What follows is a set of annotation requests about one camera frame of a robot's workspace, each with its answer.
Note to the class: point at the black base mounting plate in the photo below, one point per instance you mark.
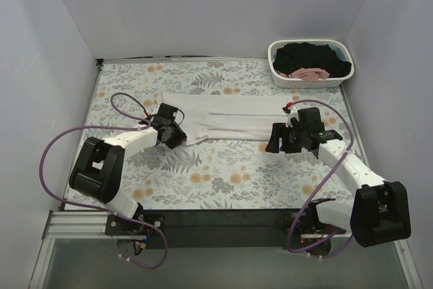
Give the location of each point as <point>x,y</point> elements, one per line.
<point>217,228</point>

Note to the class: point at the pink garment in basket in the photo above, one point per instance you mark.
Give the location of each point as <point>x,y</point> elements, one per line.
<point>313,75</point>

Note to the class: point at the white plastic laundry basket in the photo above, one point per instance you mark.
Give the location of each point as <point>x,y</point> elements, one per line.
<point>298,83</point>

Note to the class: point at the black garment in basket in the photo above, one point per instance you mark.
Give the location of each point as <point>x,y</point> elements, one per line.
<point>294,56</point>

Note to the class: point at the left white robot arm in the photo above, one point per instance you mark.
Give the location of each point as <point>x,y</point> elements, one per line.
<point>97,172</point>

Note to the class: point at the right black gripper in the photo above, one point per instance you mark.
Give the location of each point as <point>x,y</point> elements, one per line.
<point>282,138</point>

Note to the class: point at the floral table mat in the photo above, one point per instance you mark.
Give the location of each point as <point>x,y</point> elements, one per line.
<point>213,174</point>

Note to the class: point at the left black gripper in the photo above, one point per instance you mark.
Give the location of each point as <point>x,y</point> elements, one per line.
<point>175,135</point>

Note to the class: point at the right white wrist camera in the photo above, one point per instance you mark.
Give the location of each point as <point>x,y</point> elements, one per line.
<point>291,112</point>

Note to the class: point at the white t shirt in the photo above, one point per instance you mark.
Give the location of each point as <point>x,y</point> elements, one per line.
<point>227,117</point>

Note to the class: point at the blue garment in basket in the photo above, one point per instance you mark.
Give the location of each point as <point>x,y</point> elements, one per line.
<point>340,53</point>

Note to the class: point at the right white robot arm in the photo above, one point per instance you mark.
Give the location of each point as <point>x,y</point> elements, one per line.
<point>380,209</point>

